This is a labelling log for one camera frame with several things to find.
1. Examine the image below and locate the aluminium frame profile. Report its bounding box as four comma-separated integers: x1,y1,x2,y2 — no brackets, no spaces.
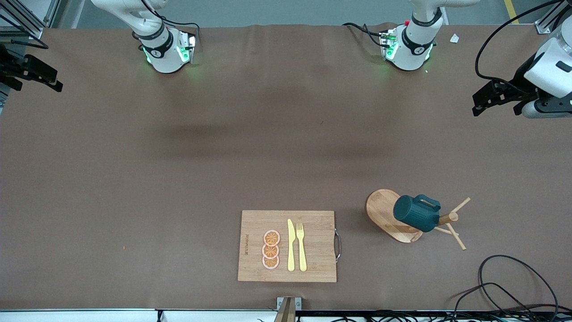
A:
534,0,572,35
0,0,61,41

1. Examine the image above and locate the teal mug yellow inside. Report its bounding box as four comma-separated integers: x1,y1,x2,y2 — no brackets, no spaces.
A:
393,194,442,233

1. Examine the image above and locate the yellow plastic knife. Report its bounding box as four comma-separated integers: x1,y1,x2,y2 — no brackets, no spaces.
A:
287,219,296,272

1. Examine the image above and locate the black right arm base cable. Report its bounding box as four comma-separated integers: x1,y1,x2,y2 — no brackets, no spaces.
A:
141,0,201,34

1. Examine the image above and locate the black left arm base cable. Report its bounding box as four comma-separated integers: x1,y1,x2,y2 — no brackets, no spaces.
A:
342,22,386,37

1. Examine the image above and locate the wooden mug rack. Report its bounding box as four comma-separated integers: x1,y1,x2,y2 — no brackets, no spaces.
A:
366,189,471,251

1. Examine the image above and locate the yellow plastic fork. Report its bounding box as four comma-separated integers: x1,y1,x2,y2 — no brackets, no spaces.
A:
296,222,308,272

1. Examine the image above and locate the black arm base cable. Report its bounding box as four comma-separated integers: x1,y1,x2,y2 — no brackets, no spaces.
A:
342,22,386,37
141,0,201,34

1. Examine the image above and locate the black looped cable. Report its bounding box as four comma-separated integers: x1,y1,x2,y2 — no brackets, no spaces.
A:
478,254,560,319
447,282,572,319

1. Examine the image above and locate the wooden cutting board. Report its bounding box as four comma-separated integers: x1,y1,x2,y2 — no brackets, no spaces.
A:
237,210,342,283

